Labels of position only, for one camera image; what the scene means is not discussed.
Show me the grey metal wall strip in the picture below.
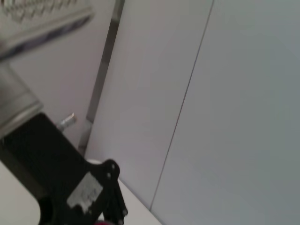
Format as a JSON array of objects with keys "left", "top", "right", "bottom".
[{"left": 78, "top": 0, "right": 126, "bottom": 151}]

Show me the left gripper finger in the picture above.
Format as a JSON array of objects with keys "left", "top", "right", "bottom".
[{"left": 103, "top": 178, "right": 129, "bottom": 225}]

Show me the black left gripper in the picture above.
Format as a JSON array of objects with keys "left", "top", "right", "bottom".
[{"left": 0, "top": 112, "right": 120, "bottom": 225}]

